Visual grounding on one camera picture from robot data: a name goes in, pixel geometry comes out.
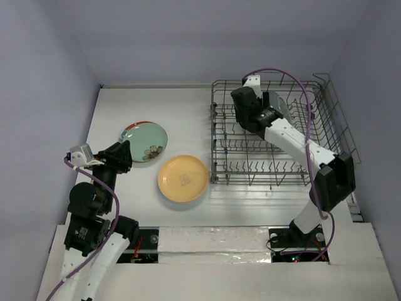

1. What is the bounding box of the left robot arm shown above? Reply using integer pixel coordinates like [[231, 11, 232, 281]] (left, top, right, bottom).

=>
[[47, 141, 139, 300]]

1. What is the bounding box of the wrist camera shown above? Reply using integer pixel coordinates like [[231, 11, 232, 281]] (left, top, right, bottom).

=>
[[66, 143, 104, 167], [242, 75, 263, 98]]

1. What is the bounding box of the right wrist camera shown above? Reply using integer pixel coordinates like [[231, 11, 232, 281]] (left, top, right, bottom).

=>
[[242, 75, 263, 98]]

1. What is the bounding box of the green plate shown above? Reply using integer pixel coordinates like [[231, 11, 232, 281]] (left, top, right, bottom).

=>
[[123, 122, 168, 163]]

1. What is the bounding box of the white plate with floral face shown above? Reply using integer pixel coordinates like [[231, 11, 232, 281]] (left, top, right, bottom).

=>
[[119, 120, 150, 142]]

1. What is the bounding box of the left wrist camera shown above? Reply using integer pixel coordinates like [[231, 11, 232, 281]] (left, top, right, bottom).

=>
[[66, 143, 104, 167]]

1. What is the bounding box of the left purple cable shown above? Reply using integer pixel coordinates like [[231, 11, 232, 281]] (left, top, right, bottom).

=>
[[45, 156, 122, 301]]

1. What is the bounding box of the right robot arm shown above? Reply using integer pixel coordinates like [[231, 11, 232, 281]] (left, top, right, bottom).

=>
[[231, 87, 356, 247]]

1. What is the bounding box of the yellow plate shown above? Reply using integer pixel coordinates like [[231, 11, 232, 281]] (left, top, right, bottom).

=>
[[157, 155, 209, 201]]

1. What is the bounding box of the blue patterned plate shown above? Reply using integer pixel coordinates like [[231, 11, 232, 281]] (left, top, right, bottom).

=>
[[269, 91, 293, 124]]

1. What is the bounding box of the metal wire dish rack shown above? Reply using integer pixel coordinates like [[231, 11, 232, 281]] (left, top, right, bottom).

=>
[[211, 71, 362, 187]]

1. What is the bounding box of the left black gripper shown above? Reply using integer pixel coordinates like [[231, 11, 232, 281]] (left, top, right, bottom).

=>
[[90, 138, 132, 210]]

